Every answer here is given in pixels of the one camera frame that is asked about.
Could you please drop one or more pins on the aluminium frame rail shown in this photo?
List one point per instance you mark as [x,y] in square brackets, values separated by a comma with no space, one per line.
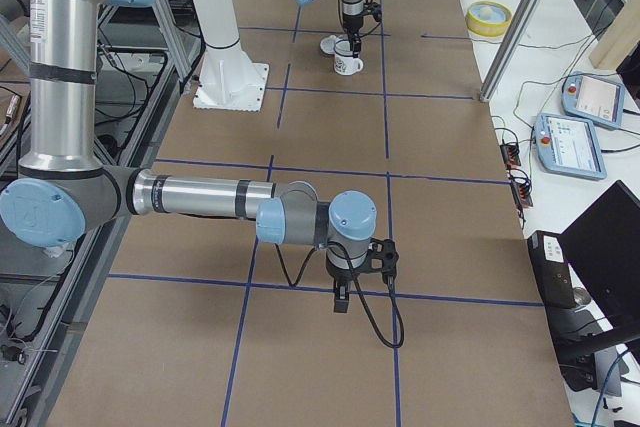
[47,301]

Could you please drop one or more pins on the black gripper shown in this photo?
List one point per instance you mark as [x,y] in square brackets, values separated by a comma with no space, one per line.
[341,277]
[352,27]

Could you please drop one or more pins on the yellow round bowl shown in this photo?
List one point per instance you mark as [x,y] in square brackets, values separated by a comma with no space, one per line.
[488,18]

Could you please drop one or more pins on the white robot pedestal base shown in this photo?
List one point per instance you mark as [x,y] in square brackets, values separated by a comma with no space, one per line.
[228,78]

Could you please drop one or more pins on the black computer box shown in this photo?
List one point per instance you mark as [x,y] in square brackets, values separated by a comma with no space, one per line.
[552,273]

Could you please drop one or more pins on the white enamel mug blue rim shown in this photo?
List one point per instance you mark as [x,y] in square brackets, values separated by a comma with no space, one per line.
[346,63]

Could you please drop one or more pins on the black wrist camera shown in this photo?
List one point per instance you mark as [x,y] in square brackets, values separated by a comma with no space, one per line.
[373,9]
[382,258]

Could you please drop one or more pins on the white round mug lid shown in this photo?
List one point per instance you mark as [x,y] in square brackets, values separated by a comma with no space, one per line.
[327,44]

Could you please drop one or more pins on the near teach pendant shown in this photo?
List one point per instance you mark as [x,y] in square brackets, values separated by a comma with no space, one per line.
[569,146]

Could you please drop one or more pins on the aluminium frame post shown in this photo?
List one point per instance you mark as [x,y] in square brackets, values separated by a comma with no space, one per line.
[514,33]

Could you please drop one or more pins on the near orange connector block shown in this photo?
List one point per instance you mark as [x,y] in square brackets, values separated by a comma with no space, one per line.
[521,192]

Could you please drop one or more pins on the teach pendant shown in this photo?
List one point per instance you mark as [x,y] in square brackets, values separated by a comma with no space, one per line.
[569,146]
[594,98]

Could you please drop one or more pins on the black monitor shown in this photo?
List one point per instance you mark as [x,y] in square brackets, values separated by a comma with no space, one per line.
[602,247]

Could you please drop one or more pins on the far orange connector block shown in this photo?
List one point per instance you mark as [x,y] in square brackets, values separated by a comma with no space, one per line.
[510,152]

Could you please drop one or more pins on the orange connector block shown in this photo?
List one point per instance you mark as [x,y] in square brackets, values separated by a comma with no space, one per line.
[510,152]
[521,192]

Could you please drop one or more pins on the far teach pendant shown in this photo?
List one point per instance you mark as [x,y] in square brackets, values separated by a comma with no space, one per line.
[594,98]

